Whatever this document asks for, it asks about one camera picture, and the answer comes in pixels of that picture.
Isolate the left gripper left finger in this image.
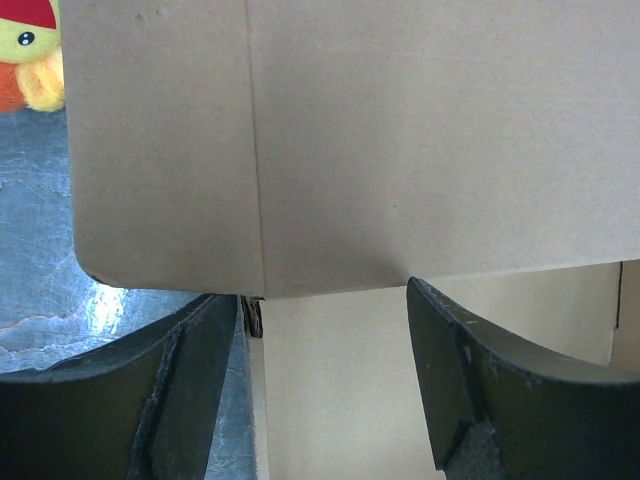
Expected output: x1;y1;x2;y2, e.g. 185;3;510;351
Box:
1;295;238;479

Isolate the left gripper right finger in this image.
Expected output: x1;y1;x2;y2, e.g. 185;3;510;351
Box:
406;278;639;479

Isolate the large cardboard box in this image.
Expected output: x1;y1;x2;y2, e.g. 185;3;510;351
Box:
60;1;639;479

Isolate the rainbow flower toy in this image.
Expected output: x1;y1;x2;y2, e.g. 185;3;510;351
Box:
1;0;65;113

